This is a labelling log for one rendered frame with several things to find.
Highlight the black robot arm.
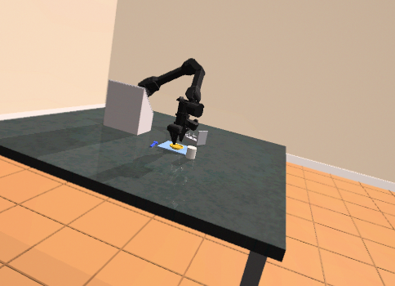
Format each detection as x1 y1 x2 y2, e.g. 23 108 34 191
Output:
137 58 205 131

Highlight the yellow plate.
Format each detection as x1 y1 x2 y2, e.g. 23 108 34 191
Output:
170 144 184 150

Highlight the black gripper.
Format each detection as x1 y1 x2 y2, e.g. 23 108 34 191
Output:
167 111 190 145

